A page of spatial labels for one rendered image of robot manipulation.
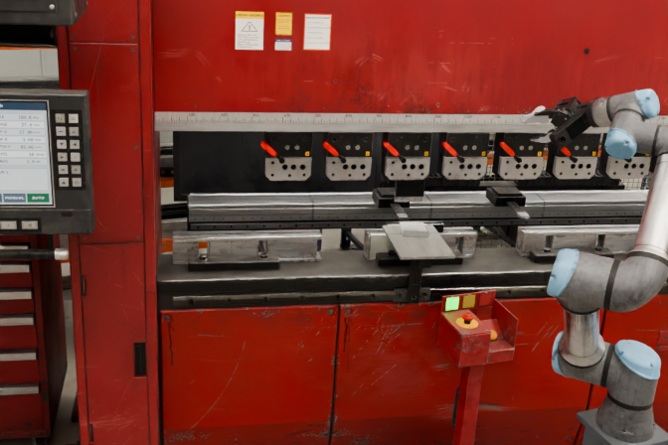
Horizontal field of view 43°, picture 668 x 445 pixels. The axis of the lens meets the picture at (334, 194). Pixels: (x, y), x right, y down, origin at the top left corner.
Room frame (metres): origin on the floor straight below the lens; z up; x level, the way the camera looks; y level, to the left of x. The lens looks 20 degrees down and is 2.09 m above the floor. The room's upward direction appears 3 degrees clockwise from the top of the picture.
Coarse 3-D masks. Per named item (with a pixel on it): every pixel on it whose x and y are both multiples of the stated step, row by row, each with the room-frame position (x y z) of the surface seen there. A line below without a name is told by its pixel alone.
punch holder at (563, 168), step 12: (552, 144) 2.86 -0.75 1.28; (576, 144) 2.82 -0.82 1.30; (588, 144) 2.83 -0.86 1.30; (552, 156) 2.86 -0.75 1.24; (564, 156) 2.82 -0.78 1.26; (576, 156) 2.82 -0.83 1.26; (588, 156) 2.83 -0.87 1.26; (552, 168) 2.84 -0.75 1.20; (564, 168) 2.81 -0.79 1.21; (576, 168) 2.82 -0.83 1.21; (588, 168) 2.83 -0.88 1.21
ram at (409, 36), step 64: (192, 0) 2.58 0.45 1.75; (256, 0) 2.62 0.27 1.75; (320, 0) 2.66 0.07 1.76; (384, 0) 2.69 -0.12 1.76; (448, 0) 2.73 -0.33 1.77; (512, 0) 2.77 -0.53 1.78; (576, 0) 2.81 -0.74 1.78; (640, 0) 2.85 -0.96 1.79; (192, 64) 2.58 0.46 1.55; (256, 64) 2.62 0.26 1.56; (320, 64) 2.66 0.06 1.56; (384, 64) 2.70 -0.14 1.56; (448, 64) 2.74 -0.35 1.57; (512, 64) 2.78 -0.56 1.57; (576, 64) 2.82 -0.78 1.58; (640, 64) 2.86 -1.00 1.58; (192, 128) 2.58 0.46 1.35; (256, 128) 2.62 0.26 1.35; (320, 128) 2.66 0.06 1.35; (384, 128) 2.70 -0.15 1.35; (448, 128) 2.74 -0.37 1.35; (512, 128) 2.78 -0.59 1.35
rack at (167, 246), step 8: (0, 48) 3.70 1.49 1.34; (8, 48) 3.71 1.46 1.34; (16, 48) 3.72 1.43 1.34; (24, 48) 3.73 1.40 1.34; (32, 48) 3.75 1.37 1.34; (40, 48) 3.76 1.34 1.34; (48, 48) 3.77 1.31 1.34; (56, 48) 3.79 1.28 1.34; (168, 184) 3.98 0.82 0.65; (168, 240) 3.98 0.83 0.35; (320, 240) 4.30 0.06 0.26; (168, 248) 3.98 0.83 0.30; (320, 248) 4.30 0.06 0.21
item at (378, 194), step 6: (378, 192) 2.99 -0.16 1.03; (384, 192) 2.97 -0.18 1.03; (390, 192) 2.97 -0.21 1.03; (378, 198) 2.94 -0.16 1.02; (384, 198) 2.94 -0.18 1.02; (390, 198) 2.94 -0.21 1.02; (378, 204) 2.93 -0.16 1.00; (384, 204) 2.93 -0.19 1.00; (390, 204) 2.93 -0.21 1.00; (396, 204) 2.93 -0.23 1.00; (402, 204) 2.95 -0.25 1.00; (408, 204) 2.95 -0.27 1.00; (396, 210) 2.87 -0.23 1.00; (402, 210) 2.87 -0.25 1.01; (402, 216) 2.81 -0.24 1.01
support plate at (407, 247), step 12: (384, 228) 2.70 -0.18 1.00; (396, 228) 2.70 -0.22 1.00; (432, 228) 2.72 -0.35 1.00; (396, 240) 2.60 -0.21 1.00; (408, 240) 2.60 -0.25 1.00; (420, 240) 2.61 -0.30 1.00; (432, 240) 2.61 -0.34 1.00; (408, 252) 2.50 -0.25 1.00; (420, 252) 2.51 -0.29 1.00; (432, 252) 2.52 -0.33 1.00; (444, 252) 2.52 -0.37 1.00
